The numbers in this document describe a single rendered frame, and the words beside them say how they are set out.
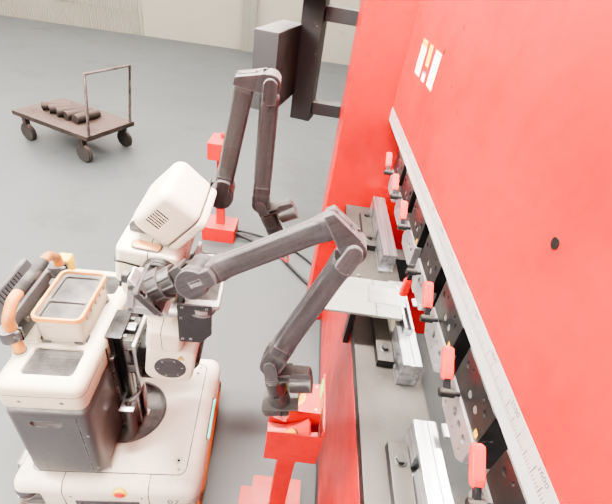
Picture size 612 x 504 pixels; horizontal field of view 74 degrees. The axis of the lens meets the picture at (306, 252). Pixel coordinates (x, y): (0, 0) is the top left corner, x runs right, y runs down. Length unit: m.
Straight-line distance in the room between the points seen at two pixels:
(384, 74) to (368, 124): 0.22
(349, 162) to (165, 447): 1.49
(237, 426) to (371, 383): 1.03
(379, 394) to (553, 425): 0.73
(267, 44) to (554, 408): 1.83
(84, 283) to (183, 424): 0.72
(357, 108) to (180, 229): 1.14
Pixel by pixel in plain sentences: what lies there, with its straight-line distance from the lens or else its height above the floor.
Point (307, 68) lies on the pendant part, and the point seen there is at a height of 1.39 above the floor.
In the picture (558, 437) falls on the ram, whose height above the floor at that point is 1.45.
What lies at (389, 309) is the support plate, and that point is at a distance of 1.38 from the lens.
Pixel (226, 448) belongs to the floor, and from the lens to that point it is 2.14.
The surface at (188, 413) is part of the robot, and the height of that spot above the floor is 0.28.
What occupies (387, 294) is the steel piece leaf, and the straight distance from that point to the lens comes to 1.43.
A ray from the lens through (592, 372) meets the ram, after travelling 0.60.
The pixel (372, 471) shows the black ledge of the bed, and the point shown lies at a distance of 1.18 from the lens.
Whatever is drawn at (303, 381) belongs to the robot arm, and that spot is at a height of 1.01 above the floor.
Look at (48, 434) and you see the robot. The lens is 1.64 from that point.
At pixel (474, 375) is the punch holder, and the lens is 0.84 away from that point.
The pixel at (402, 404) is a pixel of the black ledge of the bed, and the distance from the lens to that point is 1.31.
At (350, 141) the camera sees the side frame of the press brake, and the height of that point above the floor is 1.21.
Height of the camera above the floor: 1.90
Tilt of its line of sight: 36 degrees down
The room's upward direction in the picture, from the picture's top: 10 degrees clockwise
